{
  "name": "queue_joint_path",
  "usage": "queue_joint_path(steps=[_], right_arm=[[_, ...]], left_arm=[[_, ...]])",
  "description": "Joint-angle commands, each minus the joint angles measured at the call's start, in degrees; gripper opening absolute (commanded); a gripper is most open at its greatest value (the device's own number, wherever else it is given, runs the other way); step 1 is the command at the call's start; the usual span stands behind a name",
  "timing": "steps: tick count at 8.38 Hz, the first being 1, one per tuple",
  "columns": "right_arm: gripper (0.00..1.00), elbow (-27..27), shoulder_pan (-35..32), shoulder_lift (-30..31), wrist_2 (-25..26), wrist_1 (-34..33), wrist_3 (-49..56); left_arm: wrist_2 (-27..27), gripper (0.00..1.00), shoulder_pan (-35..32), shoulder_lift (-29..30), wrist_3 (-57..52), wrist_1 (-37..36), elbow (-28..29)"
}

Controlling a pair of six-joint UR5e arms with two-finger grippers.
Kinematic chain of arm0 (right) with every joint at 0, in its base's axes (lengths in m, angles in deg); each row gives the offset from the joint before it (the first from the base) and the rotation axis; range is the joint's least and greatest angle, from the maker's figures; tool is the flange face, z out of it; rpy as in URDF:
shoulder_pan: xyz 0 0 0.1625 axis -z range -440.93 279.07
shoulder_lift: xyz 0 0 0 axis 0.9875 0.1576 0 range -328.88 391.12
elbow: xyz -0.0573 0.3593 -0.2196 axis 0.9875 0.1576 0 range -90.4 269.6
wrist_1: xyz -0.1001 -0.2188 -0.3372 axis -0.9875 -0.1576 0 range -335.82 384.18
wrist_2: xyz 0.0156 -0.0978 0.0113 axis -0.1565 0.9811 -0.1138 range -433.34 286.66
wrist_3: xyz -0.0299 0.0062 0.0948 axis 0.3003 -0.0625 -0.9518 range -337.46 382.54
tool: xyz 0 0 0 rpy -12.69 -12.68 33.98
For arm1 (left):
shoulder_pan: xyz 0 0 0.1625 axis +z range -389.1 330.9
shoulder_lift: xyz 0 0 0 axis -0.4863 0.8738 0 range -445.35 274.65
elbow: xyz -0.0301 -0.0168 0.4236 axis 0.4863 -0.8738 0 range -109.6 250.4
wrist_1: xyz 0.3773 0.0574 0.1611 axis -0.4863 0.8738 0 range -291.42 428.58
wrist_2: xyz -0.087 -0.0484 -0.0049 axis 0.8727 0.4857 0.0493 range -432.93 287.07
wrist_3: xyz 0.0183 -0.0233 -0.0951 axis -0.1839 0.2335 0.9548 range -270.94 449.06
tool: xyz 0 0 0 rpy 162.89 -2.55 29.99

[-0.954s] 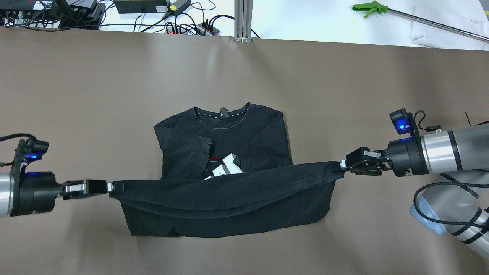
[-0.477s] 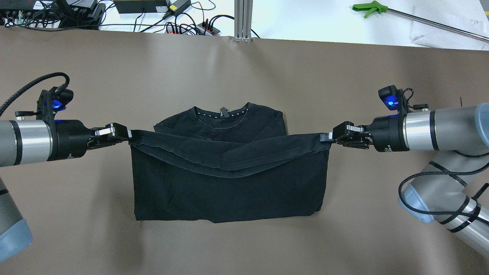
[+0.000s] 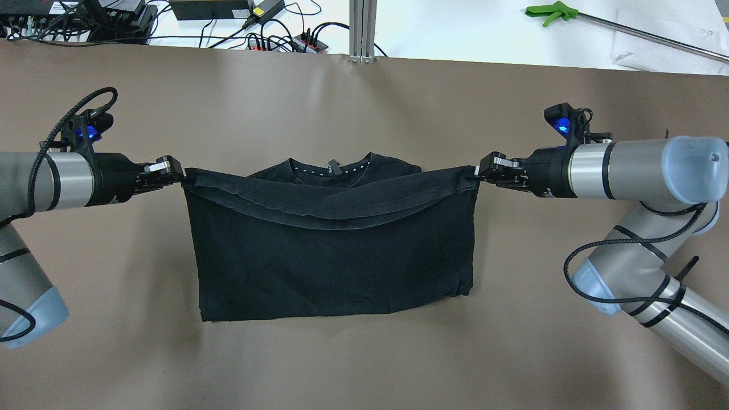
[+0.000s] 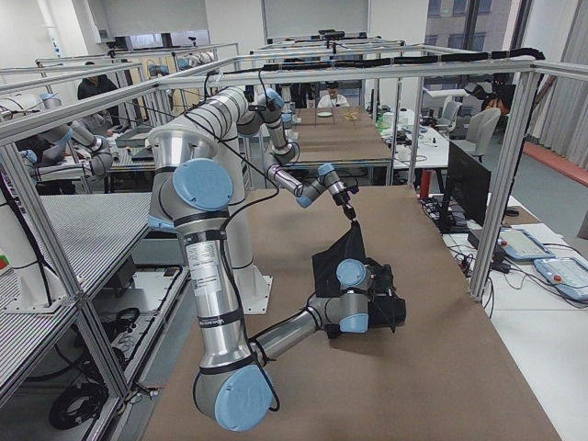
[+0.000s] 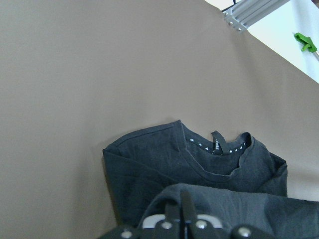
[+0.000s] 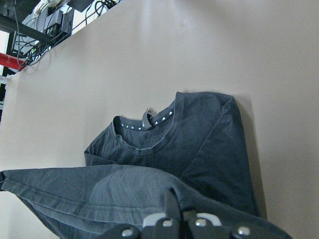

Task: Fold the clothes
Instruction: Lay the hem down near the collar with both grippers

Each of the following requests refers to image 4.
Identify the far teach pendant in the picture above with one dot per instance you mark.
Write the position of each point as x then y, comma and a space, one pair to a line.
520, 246

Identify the black computer monitor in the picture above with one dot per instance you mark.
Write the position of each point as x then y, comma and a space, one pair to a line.
468, 184

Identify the seated person in white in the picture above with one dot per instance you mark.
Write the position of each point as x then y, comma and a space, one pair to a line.
333, 98

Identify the red water bottle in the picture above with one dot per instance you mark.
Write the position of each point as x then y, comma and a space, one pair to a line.
425, 183

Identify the striped neighbouring work table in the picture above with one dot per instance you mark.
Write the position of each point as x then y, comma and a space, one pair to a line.
96, 231

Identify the teach pendant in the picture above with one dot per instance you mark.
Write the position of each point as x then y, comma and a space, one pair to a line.
520, 246
567, 274

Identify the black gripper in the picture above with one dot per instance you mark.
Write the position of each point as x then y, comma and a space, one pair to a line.
343, 199
399, 308

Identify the neighbouring cell robot arm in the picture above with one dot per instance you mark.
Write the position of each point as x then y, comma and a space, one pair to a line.
97, 146

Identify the near teach pendant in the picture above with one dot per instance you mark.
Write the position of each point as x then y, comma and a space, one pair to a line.
567, 274

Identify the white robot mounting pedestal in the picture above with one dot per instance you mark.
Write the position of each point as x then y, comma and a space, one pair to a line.
254, 288

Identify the grey office chair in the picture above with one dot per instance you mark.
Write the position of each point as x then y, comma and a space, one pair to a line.
480, 131

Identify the black printed t-shirt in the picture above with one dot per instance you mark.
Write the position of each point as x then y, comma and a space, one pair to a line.
341, 282

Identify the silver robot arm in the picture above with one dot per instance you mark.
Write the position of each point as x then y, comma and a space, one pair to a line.
230, 109
232, 386

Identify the person in black jacket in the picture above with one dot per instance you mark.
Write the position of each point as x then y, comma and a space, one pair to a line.
97, 85

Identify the aluminium frame cage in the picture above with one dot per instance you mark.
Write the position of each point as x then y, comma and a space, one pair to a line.
27, 234

